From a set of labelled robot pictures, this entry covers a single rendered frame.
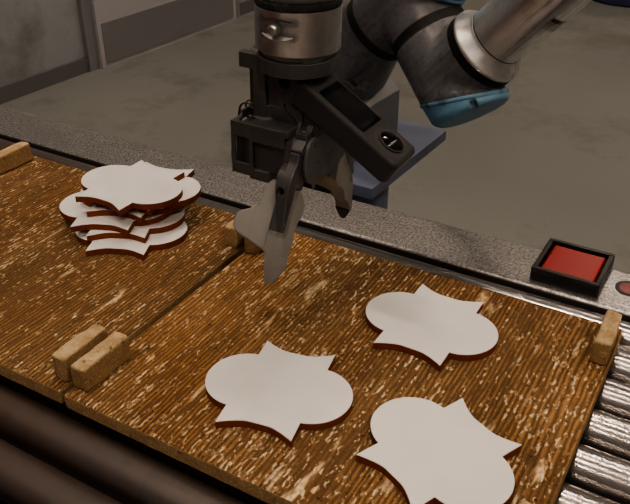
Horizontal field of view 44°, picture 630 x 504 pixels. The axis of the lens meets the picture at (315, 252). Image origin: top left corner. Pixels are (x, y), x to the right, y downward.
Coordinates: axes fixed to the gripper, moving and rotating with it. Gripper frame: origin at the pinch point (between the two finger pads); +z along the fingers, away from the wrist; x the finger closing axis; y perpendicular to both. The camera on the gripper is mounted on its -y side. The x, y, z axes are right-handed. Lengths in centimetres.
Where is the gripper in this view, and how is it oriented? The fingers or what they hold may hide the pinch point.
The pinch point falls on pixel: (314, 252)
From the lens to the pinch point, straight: 78.7
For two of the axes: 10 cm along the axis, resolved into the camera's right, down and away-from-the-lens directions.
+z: -0.2, 8.5, 5.3
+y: -8.7, -2.7, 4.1
